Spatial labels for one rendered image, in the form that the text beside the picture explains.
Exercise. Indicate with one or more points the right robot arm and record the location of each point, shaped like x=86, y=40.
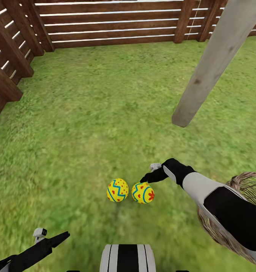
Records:
x=228, y=209

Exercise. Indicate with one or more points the robot trunk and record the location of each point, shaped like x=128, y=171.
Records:
x=127, y=258

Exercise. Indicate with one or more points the wicker basket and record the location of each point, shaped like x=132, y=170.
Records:
x=219, y=236

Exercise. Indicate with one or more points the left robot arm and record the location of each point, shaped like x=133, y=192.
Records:
x=42, y=248

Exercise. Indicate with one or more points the easter egg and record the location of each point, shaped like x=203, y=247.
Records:
x=142, y=193
x=118, y=190

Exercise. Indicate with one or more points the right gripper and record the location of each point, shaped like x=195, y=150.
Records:
x=151, y=177

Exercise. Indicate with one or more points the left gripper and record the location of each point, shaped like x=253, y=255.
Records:
x=40, y=250

